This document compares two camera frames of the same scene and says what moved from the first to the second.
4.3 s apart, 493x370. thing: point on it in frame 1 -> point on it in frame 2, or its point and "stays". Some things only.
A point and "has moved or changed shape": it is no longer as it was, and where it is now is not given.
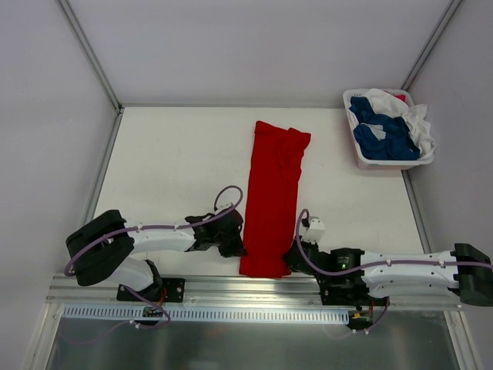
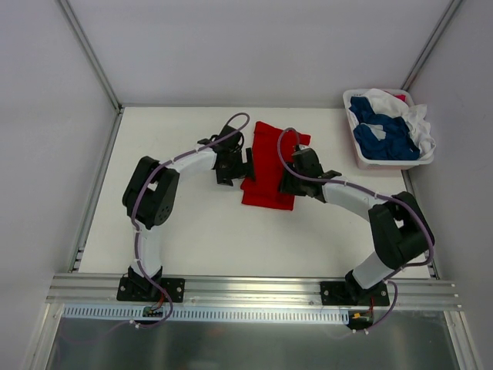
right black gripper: [299, 257] -> [290, 182]
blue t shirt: [397, 144] stays
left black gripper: [231, 234] -> [239, 166]
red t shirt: [270, 219] has moved or changed shape
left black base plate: [165, 290] stays
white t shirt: [415, 117] stays
